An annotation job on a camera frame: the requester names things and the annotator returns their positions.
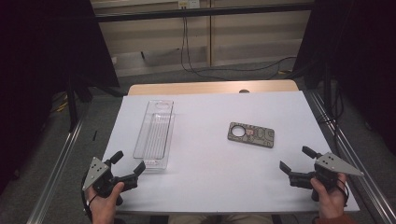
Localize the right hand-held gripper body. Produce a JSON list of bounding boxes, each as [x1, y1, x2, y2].
[[311, 151, 364, 203]]

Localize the white wall outlet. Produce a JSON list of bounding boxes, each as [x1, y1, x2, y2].
[[177, 0, 201, 9]]

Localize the yellow cable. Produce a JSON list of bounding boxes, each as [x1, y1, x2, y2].
[[49, 93, 70, 114]]

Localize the patterned phone case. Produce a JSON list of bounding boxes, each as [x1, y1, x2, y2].
[[227, 121, 276, 149]]

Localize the wooden table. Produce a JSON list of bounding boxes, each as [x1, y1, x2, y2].
[[128, 79, 300, 96]]

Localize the black stand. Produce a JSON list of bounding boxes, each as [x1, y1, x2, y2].
[[321, 60, 344, 122], [64, 74, 125, 133]]

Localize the black horizontal bar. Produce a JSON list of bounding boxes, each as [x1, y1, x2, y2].
[[94, 3, 314, 23]]

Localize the person's right hand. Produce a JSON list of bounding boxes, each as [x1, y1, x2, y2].
[[310, 173, 348, 220]]

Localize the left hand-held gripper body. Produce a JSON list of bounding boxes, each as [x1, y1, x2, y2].
[[81, 156, 125, 206]]

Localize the black curtain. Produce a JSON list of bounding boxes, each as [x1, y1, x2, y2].
[[292, 0, 396, 157], [0, 0, 120, 194]]

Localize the black floor cable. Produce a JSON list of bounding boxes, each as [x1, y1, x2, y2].
[[179, 16, 230, 82], [184, 16, 298, 74]]

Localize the white table sheet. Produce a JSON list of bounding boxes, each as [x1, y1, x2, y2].
[[102, 91, 361, 215]]

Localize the person's left hand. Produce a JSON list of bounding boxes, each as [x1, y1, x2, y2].
[[85, 181, 125, 224]]

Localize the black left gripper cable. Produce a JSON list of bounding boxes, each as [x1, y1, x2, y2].
[[80, 176, 94, 222]]

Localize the clear plastic packaging box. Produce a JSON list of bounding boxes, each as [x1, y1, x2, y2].
[[133, 99, 176, 172]]

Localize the black right gripper strap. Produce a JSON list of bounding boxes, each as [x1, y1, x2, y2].
[[336, 178, 350, 207]]

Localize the black cables beside rail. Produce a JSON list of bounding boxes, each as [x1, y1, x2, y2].
[[320, 89, 346, 147]]

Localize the metal floor rail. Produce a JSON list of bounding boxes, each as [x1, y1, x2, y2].
[[26, 118, 86, 224], [306, 90, 396, 224]]

